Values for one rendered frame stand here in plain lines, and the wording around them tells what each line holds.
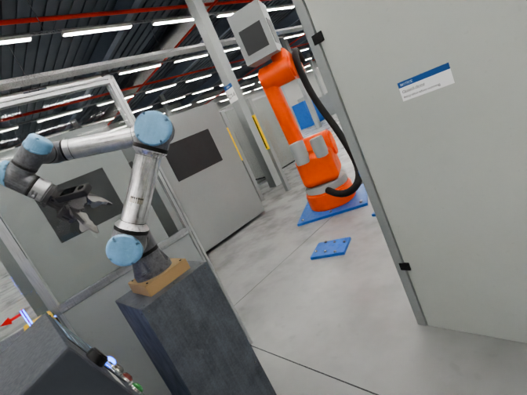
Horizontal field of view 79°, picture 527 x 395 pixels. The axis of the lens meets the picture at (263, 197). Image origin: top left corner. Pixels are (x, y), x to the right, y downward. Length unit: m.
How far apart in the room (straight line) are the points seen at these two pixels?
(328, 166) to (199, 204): 2.02
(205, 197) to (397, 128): 3.83
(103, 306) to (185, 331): 0.84
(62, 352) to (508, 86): 1.42
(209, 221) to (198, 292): 3.73
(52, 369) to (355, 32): 1.48
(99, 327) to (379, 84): 1.88
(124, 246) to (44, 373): 0.73
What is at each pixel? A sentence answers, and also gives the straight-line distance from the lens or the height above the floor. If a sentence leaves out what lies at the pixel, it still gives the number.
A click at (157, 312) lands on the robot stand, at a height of 0.96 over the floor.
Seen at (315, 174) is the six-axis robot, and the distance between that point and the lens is 4.25.
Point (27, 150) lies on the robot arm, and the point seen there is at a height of 1.63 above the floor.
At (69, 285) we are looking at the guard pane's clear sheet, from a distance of 2.03.
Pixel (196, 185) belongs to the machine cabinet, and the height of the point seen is 1.01.
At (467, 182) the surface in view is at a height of 0.83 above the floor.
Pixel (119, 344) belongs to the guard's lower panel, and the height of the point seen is 0.63.
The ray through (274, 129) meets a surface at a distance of 8.35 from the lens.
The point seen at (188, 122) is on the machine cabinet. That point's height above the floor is 1.92.
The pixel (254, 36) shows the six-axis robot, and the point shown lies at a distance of 4.37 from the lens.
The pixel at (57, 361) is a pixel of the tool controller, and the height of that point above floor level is 1.25.
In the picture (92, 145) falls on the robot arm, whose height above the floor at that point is 1.58.
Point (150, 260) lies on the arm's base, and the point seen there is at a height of 1.11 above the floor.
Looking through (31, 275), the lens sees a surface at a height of 1.20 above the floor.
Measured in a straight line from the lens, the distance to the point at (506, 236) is 1.67.
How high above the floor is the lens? 1.39
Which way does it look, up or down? 11 degrees down
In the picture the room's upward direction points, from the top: 25 degrees counter-clockwise
